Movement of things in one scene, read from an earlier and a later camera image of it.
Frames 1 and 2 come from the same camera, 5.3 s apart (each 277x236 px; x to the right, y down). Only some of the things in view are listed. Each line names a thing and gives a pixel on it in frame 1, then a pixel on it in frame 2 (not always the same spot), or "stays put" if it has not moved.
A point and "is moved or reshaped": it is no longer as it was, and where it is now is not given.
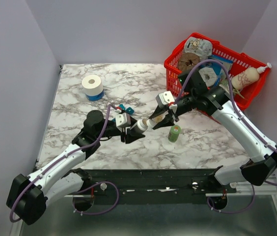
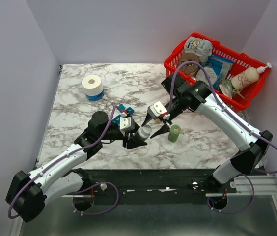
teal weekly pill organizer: (128, 110) is moved or reshaped
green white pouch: (224, 83) stays put
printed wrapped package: (202, 48) stays put
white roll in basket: (209, 76) stays put
